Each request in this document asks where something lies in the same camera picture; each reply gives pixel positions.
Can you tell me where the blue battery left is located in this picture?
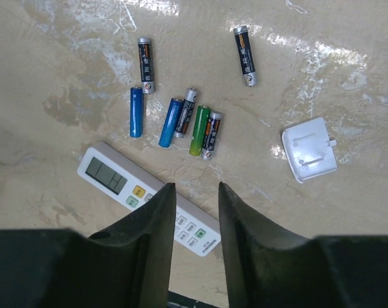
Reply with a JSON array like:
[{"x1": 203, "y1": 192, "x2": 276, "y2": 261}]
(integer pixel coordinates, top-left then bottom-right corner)
[{"x1": 130, "y1": 87, "x2": 144, "y2": 138}]

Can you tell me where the green battery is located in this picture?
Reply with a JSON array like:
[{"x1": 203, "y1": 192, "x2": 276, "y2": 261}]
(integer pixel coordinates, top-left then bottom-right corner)
[
  {"x1": 201, "y1": 111, "x2": 223, "y2": 160},
  {"x1": 189, "y1": 105, "x2": 211, "y2": 157}
]

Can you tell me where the black battery far right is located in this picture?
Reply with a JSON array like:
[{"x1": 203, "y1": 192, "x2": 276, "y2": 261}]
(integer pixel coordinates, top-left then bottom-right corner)
[{"x1": 233, "y1": 26, "x2": 257, "y2": 87}]

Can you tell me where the black battery left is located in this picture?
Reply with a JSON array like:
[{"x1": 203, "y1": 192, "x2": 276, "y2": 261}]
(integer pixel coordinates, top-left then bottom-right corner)
[{"x1": 137, "y1": 37, "x2": 155, "y2": 94}]

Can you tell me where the white battery cover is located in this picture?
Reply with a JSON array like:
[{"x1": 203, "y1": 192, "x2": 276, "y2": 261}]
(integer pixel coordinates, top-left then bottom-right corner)
[{"x1": 281, "y1": 117, "x2": 337, "y2": 184}]

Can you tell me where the blue battery middle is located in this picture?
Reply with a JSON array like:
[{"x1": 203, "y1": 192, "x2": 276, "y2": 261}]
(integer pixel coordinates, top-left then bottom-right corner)
[{"x1": 159, "y1": 98, "x2": 183, "y2": 148}]

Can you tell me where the long white remote control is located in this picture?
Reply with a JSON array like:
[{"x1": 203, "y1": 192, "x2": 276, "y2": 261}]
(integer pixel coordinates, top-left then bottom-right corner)
[{"x1": 77, "y1": 142, "x2": 221, "y2": 257}]

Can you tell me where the black small battery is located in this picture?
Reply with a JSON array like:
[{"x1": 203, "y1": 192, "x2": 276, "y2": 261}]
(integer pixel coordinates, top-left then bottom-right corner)
[{"x1": 174, "y1": 87, "x2": 198, "y2": 138}]

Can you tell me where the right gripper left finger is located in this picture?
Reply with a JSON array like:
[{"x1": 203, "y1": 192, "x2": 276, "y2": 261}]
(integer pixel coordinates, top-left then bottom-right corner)
[{"x1": 0, "y1": 183, "x2": 176, "y2": 307}]

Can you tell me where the blue battery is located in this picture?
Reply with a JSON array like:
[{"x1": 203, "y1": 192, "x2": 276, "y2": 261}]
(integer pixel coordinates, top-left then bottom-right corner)
[
  {"x1": 130, "y1": 87, "x2": 144, "y2": 138},
  {"x1": 159, "y1": 98, "x2": 183, "y2": 148}
]

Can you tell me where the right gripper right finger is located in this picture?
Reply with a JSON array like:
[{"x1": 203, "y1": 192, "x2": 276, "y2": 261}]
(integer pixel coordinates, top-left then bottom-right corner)
[{"x1": 218, "y1": 183, "x2": 388, "y2": 307}]

